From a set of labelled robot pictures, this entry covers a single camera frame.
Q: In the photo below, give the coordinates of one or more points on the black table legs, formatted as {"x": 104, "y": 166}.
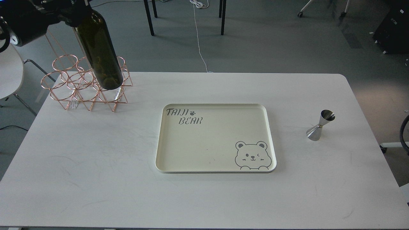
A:
{"x": 189, "y": 20}

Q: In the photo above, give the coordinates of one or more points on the dark green wine bottle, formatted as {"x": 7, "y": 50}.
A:
{"x": 96, "y": 42}

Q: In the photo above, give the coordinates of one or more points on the copper wire bottle rack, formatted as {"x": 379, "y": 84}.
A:
{"x": 72, "y": 81}

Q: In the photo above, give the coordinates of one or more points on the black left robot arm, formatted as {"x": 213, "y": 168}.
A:
{"x": 23, "y": 21}

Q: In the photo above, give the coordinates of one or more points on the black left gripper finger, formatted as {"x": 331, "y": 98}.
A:
{"x": 71, "y": 12}

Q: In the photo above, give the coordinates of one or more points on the white chair with metal legs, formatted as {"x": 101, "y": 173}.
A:
{"x": 12, "y": 74}

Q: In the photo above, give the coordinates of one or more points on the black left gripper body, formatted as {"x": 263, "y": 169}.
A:
{"x": 22, "y": 22}

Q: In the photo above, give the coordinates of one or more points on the steel double jigger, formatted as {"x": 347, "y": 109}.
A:
{"x": 315, "y": 132}

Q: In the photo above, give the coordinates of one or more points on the cream bear serving tray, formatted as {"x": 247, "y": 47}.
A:
{"x": 215, "y": 138}

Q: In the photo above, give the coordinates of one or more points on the black equipment case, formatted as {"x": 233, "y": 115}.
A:
{"x": 393, "y": 32}

